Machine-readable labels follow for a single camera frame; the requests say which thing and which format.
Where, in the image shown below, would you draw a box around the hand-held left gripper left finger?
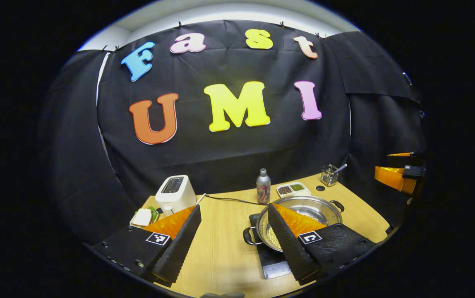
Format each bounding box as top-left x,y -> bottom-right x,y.
93,204 -> 202,288

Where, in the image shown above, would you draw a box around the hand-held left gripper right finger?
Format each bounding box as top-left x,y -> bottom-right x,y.
267,203 -> 379,286

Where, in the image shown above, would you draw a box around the black induction cooktop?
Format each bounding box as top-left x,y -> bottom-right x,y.
249,213 -> 293,279

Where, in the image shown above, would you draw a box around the stainless steel pot black handles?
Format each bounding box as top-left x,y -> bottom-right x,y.
243,195 -> 345,253

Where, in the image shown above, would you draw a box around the heap of yellow soybeans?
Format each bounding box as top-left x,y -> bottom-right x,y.
266,212 -> 325,251

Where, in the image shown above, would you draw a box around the white rectangular tray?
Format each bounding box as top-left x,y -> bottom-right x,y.
129,206 -> 159,229

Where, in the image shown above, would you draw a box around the white toaster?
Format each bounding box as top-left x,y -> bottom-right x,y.
155,175 -> 197,216

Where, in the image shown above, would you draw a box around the toy sandwich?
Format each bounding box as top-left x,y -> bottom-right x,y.
132,207 -> 158,227

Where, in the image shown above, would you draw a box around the white divided spice dish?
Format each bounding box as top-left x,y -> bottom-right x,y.
276,182 -> 312,198

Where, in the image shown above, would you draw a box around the silver printed drink bottle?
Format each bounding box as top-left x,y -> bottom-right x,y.
256,168 -> 271,205

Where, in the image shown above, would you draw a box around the wire mesh utensil holder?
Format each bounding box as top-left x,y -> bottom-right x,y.
320,164 -> 339,187

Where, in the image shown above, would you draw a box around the black power cable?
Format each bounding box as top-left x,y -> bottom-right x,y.
196,193 -> 268,206

